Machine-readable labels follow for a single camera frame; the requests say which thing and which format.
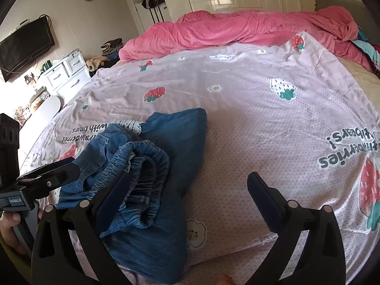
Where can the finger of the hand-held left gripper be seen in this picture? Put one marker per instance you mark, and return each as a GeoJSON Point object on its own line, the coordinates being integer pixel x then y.
{"type": "Point", "coordinates": [50, 176]}

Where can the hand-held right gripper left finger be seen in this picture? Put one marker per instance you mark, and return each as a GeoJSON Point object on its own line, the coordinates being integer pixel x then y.
{"type": "Point", "coordinates": [114, 202]}

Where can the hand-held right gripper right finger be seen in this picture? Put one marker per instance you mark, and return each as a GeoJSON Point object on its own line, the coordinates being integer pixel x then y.
{"type": "Point", "coordinates": [264, 196]}

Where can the blue denim pants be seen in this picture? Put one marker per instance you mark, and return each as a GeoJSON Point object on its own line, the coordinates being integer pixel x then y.
{"type": "Point", "coordinates": [178, 160]}

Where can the person's left forearm green sleeve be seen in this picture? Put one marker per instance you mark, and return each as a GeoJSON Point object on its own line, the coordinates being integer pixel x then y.
{"type": "Point", "coordinates": [14, 265]}

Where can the person's left hand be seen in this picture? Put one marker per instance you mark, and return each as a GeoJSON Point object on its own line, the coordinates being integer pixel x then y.
{"type": "Point", "coordinates": [9, 231]}

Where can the white round table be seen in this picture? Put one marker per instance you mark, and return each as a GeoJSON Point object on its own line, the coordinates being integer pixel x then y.
{"type": "Point", "coordinates": [44, 111]}

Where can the pink strawberry print bedsheet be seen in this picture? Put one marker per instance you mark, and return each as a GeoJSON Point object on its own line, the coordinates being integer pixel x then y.
{"type": "Point", "coordinates": [237, 118]}

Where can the white drawer dresser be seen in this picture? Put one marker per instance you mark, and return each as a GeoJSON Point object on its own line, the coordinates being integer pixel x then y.
{"type": "Point", "coordinates": [68, 74]}

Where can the beige fluffy cloth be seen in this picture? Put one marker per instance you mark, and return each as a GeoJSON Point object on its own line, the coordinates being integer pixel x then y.
{"type": "Point", "coordinates": [96, 63]}

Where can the dark folded clothes stack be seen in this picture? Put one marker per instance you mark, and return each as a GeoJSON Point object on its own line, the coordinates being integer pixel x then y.
{"type": "Point", "coordinates": [112, 47]}

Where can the beige mattress pad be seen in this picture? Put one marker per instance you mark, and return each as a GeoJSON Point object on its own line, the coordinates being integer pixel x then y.
{"type": "Point", "coordinates": [362, 74]}

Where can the pink duvet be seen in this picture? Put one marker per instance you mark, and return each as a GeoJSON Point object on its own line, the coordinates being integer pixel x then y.
{"type": "Point", "coordinates": [222, 32]}

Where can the pile of colourful clothes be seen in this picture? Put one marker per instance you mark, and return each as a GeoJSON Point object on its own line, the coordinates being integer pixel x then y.
{"type": "Point", "coordinates": [369, 50]}

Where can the grey headboard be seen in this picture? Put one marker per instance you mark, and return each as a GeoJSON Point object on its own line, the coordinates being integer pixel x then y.
{"type": "Point", "coordinates": [332, 1]}

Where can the black wall television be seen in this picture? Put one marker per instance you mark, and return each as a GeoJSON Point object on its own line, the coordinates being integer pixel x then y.
{"type": "Point", "coordinates": [23, 47]}

